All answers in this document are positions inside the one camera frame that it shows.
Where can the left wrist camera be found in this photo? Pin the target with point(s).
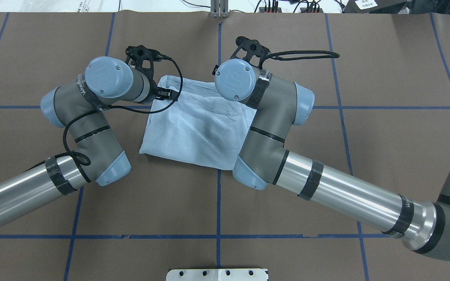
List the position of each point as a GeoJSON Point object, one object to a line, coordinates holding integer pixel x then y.
{"type": "Point", "coordinates": [143, 59]}

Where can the aluminium frame post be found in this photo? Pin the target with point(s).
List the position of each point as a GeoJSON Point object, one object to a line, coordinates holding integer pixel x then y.
{"type": "Point", "coordinates": [219, 9]}

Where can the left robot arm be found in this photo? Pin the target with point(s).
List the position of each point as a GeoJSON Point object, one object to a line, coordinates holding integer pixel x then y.
{"type": "Point", "coordinates": [92, 153]}

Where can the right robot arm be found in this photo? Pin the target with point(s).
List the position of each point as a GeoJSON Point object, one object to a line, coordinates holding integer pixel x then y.
{"type": "Point", "coordinates": [423, 227]}

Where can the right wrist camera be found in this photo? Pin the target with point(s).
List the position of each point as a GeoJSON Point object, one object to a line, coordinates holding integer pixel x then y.
{"type": "Point", "coordinates": [253, 48]}

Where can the dark box with label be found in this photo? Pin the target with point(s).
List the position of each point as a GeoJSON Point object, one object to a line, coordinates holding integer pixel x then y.
{"type": "Point", "coordinates": [377, 6]}

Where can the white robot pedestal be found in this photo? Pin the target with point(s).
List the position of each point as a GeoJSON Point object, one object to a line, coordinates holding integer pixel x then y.
{"type": "Point", "coordinates": [238, 274]}

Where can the left orange usb hub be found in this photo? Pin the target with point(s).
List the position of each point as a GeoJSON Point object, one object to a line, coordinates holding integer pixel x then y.
{"type": "Point", "coordinates": [268, 6]}

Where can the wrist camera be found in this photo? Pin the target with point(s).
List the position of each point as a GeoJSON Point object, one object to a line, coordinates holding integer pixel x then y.
{"type": "Point", "coordinates": [143, 59]}
{"type": "Point", "coordinates": [253, 48]}

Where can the light blue button shirt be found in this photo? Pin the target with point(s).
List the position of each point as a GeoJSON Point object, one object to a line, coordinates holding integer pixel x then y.
{"type": "Point", "coordinates": [200, 128]}

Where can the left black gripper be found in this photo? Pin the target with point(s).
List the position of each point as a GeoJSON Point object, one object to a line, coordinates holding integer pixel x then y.
{"type": "Point", "coordinates": [163, 93]}

